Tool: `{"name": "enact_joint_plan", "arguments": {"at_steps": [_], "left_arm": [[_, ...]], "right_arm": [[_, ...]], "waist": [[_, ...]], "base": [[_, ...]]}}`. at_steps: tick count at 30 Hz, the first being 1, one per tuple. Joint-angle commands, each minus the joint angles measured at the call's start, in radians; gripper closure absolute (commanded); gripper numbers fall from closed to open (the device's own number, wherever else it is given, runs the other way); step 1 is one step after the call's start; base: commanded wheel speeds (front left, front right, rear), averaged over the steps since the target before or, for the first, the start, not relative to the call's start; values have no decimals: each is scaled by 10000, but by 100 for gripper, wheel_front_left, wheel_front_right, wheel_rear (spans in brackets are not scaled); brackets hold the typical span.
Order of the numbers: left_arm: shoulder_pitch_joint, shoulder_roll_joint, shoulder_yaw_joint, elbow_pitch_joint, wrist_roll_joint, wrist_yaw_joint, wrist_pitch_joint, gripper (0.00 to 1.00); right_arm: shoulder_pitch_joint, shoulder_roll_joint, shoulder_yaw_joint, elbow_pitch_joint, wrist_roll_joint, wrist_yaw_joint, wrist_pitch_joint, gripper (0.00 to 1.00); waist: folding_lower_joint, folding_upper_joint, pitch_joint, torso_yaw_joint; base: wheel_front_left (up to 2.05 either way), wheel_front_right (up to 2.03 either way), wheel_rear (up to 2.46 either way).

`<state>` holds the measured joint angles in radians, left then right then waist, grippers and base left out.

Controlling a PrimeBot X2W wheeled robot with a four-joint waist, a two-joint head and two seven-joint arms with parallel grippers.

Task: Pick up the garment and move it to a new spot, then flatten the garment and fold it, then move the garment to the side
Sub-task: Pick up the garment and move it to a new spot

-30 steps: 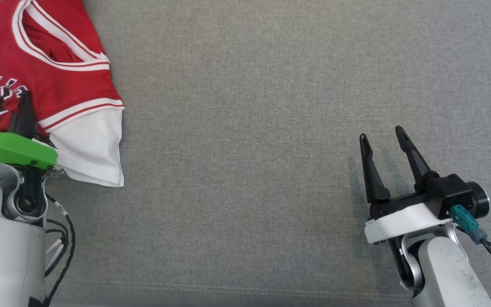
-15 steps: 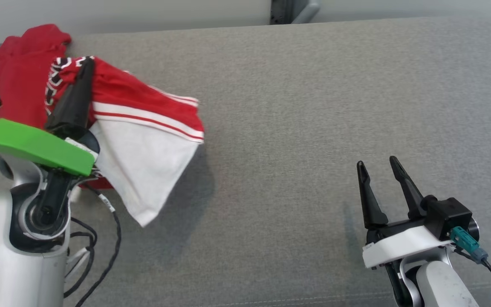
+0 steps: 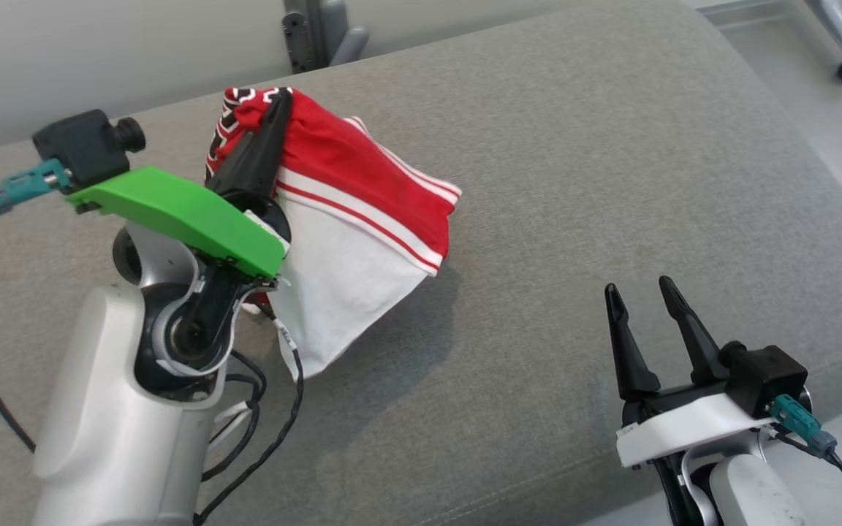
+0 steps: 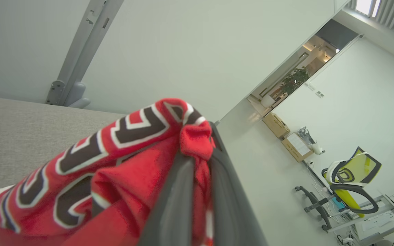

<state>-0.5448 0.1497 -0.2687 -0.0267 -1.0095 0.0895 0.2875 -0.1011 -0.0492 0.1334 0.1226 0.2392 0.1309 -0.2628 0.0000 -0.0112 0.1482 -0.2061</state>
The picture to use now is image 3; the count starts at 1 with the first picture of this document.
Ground red white jersey garment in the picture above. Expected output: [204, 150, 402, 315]
[204, 86, 463, 382]

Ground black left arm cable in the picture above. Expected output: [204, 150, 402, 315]
[194, 314, 305, 525]

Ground teal camera connector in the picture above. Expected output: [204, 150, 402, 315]
[770, 394, 838, 457]
[0, 159, 71, 216]

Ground teal right camera connector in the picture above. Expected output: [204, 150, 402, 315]
[770, 394, 838, 457]

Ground grey fabric sofa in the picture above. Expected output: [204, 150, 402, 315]
[0, 0, 842, 526]

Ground teal left camera connector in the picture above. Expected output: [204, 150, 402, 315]
[0, 159, 71, 216]

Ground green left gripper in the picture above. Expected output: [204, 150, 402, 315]
[67, 88, 295, 281]

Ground grey chair leg with caster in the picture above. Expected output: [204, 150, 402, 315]
[805, 0, 842, 83]

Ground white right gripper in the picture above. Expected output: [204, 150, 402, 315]
[605, 276, 776, 468]

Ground grey wall base rail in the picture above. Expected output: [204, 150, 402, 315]
[688, 0, 813, 26]

